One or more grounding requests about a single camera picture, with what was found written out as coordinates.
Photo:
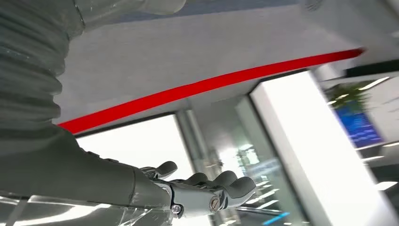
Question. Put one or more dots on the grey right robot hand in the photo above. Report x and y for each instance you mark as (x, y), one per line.
(78, 181)

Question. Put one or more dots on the blue display screen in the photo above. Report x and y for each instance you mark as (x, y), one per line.
(358, 128)

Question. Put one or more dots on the red floor strip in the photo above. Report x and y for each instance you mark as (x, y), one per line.
(202, 85)

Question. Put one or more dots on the green potted plant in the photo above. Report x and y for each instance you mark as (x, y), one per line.
(349, 95)

